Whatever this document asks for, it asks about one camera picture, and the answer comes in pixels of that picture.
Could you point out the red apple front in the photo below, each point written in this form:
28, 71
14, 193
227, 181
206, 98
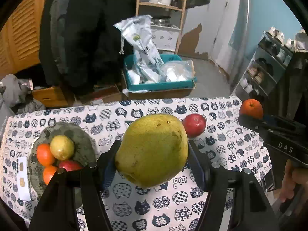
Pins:
194, 125

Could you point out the white patterned storage box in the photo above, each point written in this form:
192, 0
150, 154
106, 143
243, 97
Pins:
165, 38

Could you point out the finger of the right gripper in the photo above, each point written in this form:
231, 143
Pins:
257, 125

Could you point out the green pear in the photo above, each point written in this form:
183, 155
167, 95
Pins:
62, 147

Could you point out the white rice bag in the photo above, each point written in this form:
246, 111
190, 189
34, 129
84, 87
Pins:
147, 62

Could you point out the clear plastic bag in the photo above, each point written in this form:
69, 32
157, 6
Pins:
178, 70

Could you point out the grey shoe rack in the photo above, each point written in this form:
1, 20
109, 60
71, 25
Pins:
266, 67

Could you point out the person's right hand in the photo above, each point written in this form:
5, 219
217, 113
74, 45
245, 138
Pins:
293, 175

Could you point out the green glass bowl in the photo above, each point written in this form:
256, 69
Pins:
84, 152

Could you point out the steel steamer pot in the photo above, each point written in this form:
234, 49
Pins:
161, 21

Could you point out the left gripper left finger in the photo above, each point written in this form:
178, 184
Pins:
56, 209

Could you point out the black hanging jacket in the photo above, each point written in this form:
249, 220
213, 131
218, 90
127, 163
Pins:
80, 47

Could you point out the wooden louvered wardrobe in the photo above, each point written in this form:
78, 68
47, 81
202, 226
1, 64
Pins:
20, 37

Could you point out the white card on table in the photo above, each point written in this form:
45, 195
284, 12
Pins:
22, 179

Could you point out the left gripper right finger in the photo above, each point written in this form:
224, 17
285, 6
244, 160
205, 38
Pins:
251, 209

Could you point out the red apple back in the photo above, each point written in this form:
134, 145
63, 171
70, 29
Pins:
70, 165

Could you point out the wooden drawer box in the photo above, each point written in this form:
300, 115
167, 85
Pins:
50, 97

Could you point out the large orange front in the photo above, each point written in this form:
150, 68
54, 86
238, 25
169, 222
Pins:
48, 173

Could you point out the yellow pear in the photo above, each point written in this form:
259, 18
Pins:
154, 149

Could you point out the pile of grey clothes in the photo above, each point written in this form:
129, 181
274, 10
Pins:
16, 97

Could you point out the red apple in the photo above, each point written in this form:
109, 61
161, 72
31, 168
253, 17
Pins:
194, 125
70, 165

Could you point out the large orange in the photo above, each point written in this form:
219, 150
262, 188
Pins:
44, 155
48, 173

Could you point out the wooden shelf rack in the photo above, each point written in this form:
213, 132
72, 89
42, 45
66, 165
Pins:
176, 10

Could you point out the small tangerine back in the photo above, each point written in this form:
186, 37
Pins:
253, 108

